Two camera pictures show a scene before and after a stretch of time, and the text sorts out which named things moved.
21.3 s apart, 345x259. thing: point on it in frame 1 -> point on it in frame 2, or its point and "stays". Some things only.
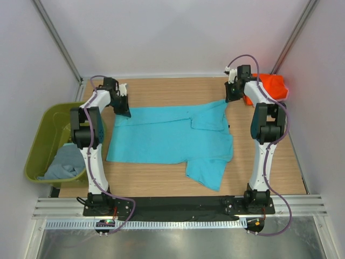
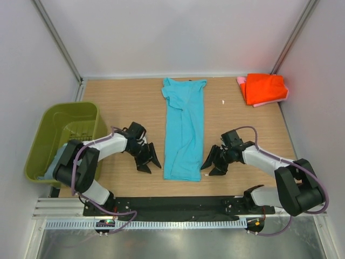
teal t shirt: x=197 y=135 -> x=184 y=129
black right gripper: x=229 y=97 -> x=214 y=151
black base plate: x=129 y=209 stays
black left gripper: x=125 y=110 -> x=142 y=166
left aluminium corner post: x=61 y=47 stays
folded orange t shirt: x=274 y=84 stays
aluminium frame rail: x=73 y=208 stays
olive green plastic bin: x=54 y=131 stays
